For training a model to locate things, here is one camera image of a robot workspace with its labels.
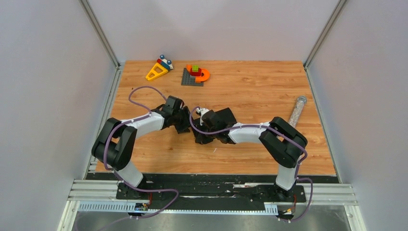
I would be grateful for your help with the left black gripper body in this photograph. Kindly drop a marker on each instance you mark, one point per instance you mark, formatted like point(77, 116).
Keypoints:
point(182, 120)

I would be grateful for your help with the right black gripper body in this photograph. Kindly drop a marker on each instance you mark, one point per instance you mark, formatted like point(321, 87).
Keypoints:
point(207, 138)

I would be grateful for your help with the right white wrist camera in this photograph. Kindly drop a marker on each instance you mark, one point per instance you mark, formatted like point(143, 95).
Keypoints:
point(201, 112)

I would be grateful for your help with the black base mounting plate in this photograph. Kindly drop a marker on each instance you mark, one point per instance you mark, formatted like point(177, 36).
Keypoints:
point(211, 192)

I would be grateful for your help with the clear tube of beads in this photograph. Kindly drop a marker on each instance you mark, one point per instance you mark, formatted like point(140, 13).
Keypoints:
point(297, 110)

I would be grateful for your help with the black zip tool case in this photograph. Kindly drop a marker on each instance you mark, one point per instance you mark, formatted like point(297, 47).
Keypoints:
point(223, 118)

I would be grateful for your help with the orange curved toy piece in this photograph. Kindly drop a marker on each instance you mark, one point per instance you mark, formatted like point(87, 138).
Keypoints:
point(205, 74)

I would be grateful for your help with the grey lego baseplate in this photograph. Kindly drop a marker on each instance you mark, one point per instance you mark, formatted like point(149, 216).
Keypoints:
point(189, 80)

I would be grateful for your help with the green lego block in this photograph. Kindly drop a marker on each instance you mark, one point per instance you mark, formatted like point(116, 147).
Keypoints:
point(195, 68)

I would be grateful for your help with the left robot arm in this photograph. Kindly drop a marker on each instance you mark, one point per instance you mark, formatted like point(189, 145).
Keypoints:
point(115, 143)

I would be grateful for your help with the yellow triangle toy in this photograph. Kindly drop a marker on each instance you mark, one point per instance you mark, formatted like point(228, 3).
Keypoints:
point(160, 68)

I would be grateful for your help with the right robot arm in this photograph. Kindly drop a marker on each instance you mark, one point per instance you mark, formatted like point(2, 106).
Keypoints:
point(284, 143)

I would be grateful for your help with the red lego block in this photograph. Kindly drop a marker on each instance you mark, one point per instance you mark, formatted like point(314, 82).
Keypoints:
point(196, 74)

